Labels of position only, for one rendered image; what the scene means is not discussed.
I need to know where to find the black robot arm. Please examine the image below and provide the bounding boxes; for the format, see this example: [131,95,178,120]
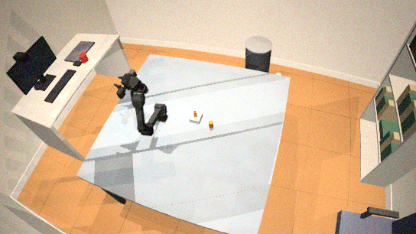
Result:
[121,73,168,136]

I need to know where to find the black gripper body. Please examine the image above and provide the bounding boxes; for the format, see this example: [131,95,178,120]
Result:
[116,69,137,99]

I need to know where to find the beige square block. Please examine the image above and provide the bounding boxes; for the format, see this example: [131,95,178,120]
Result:
[189,111,203,124]

